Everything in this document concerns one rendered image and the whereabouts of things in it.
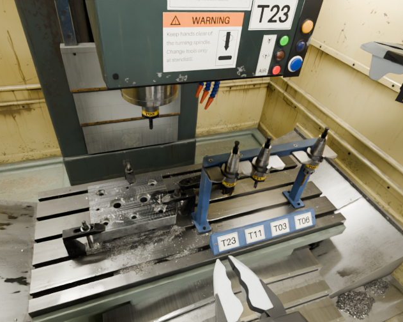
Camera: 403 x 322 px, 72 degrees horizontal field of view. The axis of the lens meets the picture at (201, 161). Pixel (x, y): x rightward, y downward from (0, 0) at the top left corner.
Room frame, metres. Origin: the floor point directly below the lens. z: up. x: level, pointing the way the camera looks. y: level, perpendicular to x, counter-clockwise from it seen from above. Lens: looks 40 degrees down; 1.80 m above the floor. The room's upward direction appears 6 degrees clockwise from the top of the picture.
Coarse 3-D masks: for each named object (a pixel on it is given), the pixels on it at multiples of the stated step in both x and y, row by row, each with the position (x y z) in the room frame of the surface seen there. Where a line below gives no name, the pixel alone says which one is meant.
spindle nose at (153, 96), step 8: (136, 88) 0.63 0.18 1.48; (144, 88) 0.63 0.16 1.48; (152, 88) 0.64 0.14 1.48; (160, 88) 0.65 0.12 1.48; (168, 88) 0.66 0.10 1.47; (176, 88) 0.69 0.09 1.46; (128, 96) 0.64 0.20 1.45; (136, 96) 0.63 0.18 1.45; (144, 96) 0.63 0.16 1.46; (152, 96) 0.64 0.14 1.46; (160, 96) 0.65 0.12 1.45; (168, 96) 0.66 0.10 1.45; (176, 96) 0.70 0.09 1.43; (136, 104) 0.64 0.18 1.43; (144, 104) 0.63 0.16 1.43; (152, 104) 0.64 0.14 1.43; (160, 104) 0.65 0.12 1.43
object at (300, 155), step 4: (292, 152) 0.79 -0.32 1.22; (296, 152) 0.79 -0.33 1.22; (300, 152) 0.80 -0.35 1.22; (304, 152) 0.80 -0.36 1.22; (296, 156) 0.77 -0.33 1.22; (300, 156) 0.77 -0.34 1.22; (304, 156) 0.78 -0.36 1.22; (300, 160) 0.75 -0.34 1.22; (304, 160) 0.75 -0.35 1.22; (308, 160) 0.76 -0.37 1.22
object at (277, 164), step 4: (272, 156) 0.76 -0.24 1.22; (276, 156) 0.76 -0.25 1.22; (272, 160) 0.73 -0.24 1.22; (276, 160) 0.74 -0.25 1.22; (280, 160) 0.74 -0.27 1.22; (272, 164) 0.71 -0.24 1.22; (276, 164) 0.71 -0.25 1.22; (280, 164) 0.72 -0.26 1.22; (284, 164) 0.72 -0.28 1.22; (272, 168) 0.70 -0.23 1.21; (276, 168) 0.70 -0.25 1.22; (280, 168) 0.70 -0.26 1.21
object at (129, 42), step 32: (96, 0) 0.48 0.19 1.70; (128, 0) 0.50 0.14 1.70; (160, 0) 0.52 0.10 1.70; (96, 32) 0.49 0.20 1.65; (128, 32) 0.50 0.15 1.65; (160, 32) 0.52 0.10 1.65; (256, 32) 0.60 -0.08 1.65; (288, 32) 0.63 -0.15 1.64; (128, 64) 0.49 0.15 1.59; (160, 64) 0.52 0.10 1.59; (256, 64) 0.61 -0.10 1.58
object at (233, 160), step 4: (232, 152) 0.66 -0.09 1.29; (232, 156) 0.65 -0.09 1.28; (236, 156) 0.65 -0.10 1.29; (228, 160) 0.65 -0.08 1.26; (232, 160) 0.65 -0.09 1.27; (236, 160) 0.65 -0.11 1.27; (228, 164) 0.65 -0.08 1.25; (232, 164) 0.64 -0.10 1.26; (236, 164) 0.65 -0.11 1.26; (228, 168) 0.64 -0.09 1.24; (232, 168) 0.64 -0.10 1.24; (236, 168) 0.64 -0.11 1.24; (232, 172) 0.64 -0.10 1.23
